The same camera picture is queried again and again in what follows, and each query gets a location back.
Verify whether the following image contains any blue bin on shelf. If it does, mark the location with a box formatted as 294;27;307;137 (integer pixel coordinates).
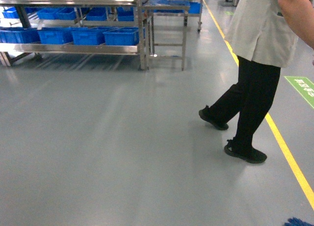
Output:
37;27;80;45
0;27;40;44
72;26;118;46
103;27;140;46

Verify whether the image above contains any person in white coat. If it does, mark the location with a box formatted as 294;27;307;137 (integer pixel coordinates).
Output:
199;0;314;164

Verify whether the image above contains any stainless steel shelf rack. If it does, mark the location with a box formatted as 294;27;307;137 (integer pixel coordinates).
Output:
0;0;148;70

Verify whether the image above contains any small stainless steel table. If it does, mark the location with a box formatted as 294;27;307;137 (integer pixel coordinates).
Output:
143;0;190;70

